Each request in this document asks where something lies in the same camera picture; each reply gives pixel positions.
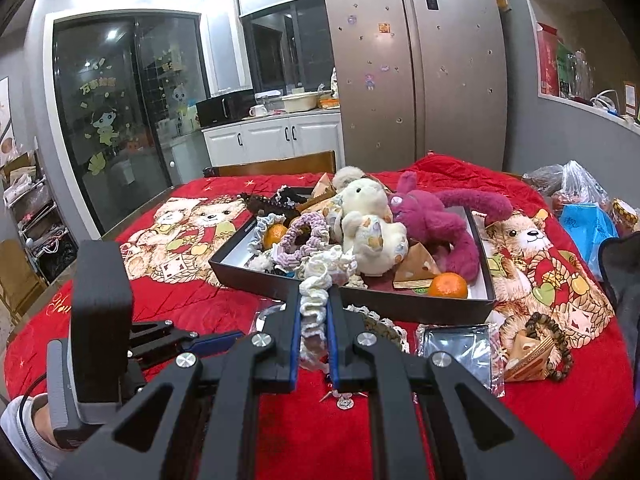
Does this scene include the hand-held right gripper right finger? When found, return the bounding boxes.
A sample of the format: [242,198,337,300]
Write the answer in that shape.
[327,287,576,480]

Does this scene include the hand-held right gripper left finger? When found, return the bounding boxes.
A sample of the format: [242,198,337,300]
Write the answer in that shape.
[52,287,303,480]

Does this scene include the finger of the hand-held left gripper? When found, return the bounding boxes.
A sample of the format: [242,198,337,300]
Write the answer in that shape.
[127,317,243,376]

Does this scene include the white ruffled scrunchie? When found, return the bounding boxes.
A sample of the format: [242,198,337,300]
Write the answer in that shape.
[298,280,333,371]

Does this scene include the black cardboard box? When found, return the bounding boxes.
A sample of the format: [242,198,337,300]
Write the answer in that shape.
[209,187,497,326]

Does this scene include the mandarin orange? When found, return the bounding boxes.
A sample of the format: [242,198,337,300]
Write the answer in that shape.
[429,272,469,300]
[263,224,290,251]

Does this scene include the brown fuzzy hair clip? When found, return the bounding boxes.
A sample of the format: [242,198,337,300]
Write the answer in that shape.
[244,187,301,216]

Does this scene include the person's left forearm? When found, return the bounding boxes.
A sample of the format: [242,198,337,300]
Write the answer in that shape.
[0,392,68,480]

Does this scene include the small metal charm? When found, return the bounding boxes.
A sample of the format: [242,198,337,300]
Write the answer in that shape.
[325,390,361,411]

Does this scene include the crochet lace hair band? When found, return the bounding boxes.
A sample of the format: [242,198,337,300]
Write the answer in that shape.
[345,302,411,356]

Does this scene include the small white plush toy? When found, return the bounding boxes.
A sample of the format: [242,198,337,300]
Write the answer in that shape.
[247,252,281,273]

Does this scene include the purple knitted scrunchie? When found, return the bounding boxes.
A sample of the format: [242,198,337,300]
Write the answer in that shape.
[280,212,331,267]

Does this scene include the cream ruffled scrunchie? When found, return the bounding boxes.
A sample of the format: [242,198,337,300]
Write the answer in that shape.
[300,245,358,286]

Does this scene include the metal storage rack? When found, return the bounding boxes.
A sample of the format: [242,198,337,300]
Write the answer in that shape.
[0,150,66,281]

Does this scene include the blue ruffled scrunchie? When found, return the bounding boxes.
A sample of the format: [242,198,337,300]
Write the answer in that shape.
[247,212,286,256]

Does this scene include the cream rabbit plush toy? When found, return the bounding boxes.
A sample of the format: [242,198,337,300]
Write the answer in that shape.
[341,178,410,277]

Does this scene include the brown triangular snack packet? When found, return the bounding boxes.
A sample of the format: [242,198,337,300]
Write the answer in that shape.
[392,242,438,291]
[300,172,346,211]
[502,330,556,383]

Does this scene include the silver foil bag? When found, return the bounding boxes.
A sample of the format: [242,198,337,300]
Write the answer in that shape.
[415,321,503,400]

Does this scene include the magenta plush toy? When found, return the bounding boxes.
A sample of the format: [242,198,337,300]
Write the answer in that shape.
[389,171,515,282]

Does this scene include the sliding glass door with stickers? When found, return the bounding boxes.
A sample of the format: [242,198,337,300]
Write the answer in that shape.
[45,10,211,241]

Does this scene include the white kitchen cabinet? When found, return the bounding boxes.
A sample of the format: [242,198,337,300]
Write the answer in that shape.
[200,110,346,168]

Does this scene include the black microwave oven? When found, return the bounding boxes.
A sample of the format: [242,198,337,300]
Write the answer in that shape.
[195,89,256,128]

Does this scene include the red printed bear blanket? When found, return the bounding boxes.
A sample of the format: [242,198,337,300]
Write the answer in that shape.
[5,155,636,480]

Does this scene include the white plastic tub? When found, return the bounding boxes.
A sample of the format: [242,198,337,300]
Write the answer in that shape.
[282,91,319,113]

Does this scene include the steel double-door refrigerator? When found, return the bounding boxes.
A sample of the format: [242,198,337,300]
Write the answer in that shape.
[320,0,511,176]

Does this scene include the blue plastic bag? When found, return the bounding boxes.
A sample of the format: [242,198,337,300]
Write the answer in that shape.
[555,202,621,281]

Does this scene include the clear plastic bag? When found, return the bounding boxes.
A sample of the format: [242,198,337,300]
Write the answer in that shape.
[522,160,613,208]

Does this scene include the dark kitchen window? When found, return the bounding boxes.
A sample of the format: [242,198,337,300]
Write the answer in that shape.
[239,0,332,97]

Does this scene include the grey purple eye mask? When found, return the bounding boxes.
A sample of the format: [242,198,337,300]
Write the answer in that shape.
[597,232,640,361]

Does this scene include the round patterned tin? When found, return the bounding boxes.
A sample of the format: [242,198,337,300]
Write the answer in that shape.
[612,199,640,233]

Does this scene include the red gift box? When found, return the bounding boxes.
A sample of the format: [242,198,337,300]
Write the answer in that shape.
[536,22,560,97]

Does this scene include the green box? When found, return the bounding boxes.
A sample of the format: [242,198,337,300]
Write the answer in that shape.
[556,42,576,98]

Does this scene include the glass jars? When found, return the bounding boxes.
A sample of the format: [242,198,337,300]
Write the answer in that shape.
[570,50,596,101]

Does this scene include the wooden bead bracelet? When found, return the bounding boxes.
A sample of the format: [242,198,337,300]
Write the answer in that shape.
[519,311,576,385]

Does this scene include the white wall shelf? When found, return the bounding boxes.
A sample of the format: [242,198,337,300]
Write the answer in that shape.
[525,0,640,136]

